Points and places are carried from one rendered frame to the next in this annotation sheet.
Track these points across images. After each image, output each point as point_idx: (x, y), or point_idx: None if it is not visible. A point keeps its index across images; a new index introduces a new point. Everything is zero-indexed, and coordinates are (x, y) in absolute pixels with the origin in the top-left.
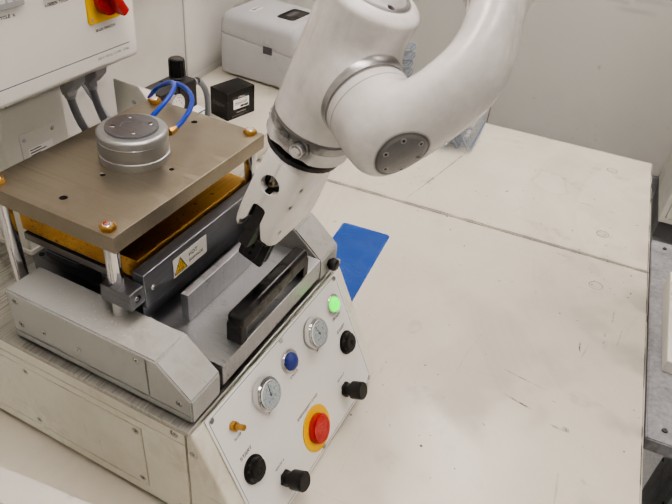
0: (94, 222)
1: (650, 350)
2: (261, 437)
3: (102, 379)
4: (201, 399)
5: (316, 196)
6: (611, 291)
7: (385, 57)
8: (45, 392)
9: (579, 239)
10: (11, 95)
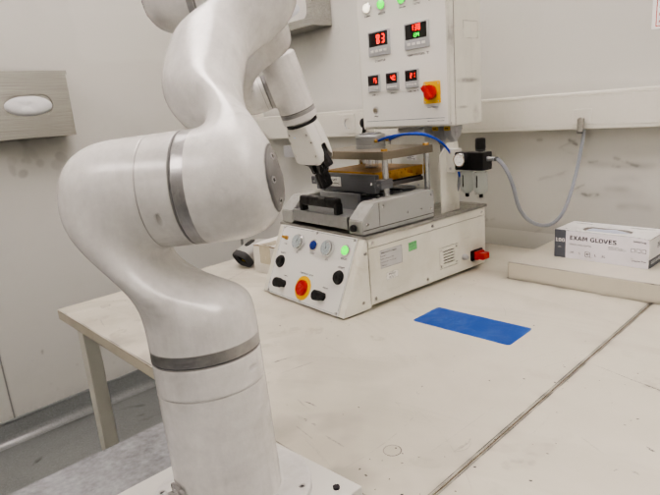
0: None
1: None
2: (289, 255)
3: None
4: (285, 213)
5: (310, 153)
6: (376, 459)
7: (262, 75)
8: None
9: (503, 477)
10: (391, 123)
